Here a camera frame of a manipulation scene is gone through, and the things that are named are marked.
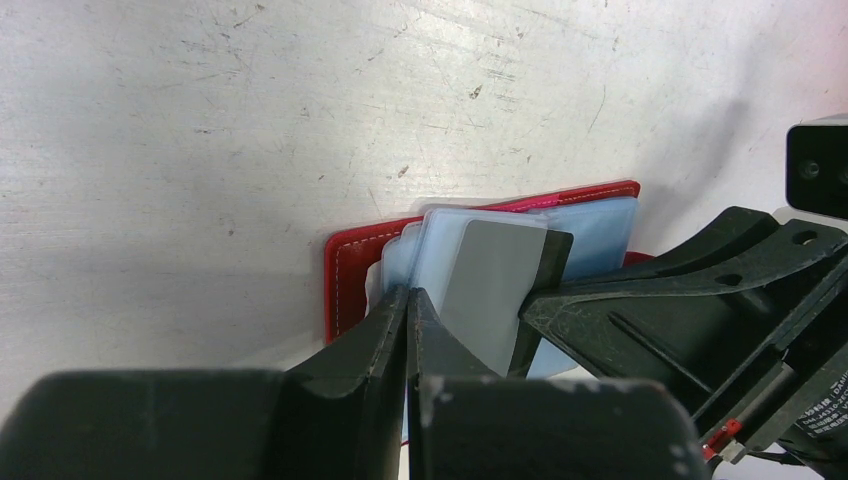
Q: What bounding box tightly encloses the grey black-striped card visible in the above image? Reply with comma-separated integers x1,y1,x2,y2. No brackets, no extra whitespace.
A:
439,219,574,376

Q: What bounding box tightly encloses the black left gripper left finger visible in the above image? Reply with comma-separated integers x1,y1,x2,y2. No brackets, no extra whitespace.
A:
1,287,408,479

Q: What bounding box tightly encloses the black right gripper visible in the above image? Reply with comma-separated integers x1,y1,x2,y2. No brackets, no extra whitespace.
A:
520,207,847,479

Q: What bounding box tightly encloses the red leather card holder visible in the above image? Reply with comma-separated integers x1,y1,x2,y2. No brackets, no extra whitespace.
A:
324,181,640,378

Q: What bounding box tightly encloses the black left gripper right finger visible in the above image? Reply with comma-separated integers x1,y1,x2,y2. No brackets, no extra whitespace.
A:
407,288,711,479

